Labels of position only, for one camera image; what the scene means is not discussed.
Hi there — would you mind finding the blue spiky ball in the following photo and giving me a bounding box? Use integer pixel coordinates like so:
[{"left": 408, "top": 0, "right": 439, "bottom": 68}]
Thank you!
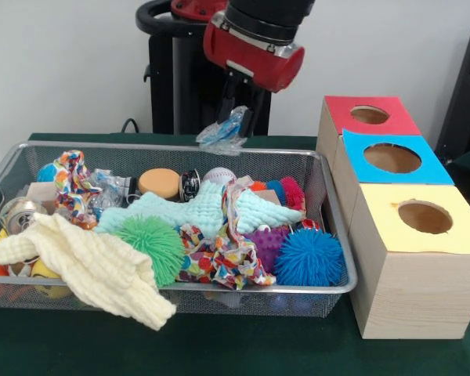
[{"left": 274, "top": 228, "right": 346, "bottom": 287}]

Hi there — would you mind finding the tan round bun toy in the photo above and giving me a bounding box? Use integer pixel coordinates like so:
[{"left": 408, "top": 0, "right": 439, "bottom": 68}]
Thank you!
[{"left": 138, "top": 168, "right": 181, "bottom": 201}]

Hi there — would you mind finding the purple spiky ball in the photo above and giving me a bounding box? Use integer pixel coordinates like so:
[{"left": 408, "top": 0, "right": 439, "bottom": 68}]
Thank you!
[{"left": 245, "top": 226, "right": 289, "bottom": 273}]

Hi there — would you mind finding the pale pink ball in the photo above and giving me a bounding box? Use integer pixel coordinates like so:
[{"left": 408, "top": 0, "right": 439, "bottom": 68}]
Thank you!
[{"left": 202, "top": 167, "right": 237, "bottom": 186}]

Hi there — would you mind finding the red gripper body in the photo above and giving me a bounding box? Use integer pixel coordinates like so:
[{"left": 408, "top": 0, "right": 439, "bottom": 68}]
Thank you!
[{"left": 203, "top": 12, "right": 306, "bottom": 93}]

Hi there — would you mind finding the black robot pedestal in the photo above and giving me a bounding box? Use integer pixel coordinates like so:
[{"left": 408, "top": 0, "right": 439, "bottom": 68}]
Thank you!
[{"left": 136, "top": 0, "right": 279, "bottom": 136}]

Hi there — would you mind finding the crushed silver can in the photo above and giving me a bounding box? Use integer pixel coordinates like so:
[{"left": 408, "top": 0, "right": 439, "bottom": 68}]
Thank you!
[{"left": 179, "top": 170, "right": 201, "bottom": 203}]

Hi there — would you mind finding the shallow clear mesh bin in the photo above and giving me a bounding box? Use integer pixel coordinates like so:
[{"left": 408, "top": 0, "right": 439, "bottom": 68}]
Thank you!
[{"left": 0, "top": 141, "right": 357, "bottom": 316}]

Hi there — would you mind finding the pale yellow cloth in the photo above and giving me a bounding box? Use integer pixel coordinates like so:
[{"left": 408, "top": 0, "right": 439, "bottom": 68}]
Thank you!
[{"left": 0, "top": 211, "right": 177, "bottom": 331}]

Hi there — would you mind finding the mint green cloth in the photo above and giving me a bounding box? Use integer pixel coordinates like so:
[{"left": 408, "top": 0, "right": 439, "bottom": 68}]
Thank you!
[{"left": 96, "top": 182, "right": 305, "bottom": 240}]

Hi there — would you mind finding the wooden box with three holes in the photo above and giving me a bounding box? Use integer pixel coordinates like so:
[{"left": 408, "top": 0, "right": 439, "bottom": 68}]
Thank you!
[{"left": 316, "top": 96, "right": 470, "bottom": 340}]

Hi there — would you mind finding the colourful patterned cloth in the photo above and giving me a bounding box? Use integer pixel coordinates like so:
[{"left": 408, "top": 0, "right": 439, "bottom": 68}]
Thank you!
[
  {"left": 53, "top": 150, "right": 103, "bottom": 230},
  {"left": 176, "top": 184, "right": 277, "bottom": 291}
]

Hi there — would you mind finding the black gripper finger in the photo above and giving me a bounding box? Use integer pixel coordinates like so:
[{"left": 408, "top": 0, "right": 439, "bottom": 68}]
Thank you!
[
  {"left": 244, "top": 85, "right": 264, "bottom": 139},
  {"left": 219, "top": 72, "right": 239, "bottom": 120}
]

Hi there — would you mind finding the green spiky ball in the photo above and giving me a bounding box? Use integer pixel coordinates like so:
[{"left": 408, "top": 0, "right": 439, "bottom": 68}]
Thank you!
[{"left": 112, "top": 215, "right": 186, "bottom": 287}]

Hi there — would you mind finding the red spiky toy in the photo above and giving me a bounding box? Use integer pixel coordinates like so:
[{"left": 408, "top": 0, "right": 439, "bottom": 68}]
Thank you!
[{"left": 278, "top": 176, "right": 306, "bottom": 212}]

